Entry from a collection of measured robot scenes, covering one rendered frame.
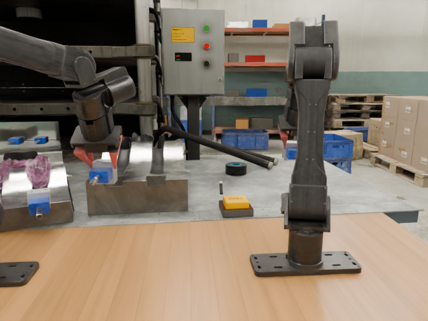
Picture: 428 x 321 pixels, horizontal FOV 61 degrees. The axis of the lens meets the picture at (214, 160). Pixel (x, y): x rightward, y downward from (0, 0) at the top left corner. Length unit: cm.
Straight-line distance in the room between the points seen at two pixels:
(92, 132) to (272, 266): 45
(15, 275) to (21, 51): 39
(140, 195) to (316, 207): 48
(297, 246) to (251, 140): 407
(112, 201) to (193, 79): 96
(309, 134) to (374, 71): 752
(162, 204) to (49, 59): 46
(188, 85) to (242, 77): 583
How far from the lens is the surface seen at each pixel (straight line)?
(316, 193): 68
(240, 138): 470
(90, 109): 77
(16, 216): 97
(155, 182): 100
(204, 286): 66
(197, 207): 100
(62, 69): 74
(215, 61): 181
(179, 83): 179
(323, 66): 71
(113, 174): 89
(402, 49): 842
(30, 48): 73
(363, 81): 811
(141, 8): 169
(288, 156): 108
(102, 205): 99
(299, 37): 74
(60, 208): 96
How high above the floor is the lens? 114
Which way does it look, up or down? 13 degrees down
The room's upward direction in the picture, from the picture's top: straight up
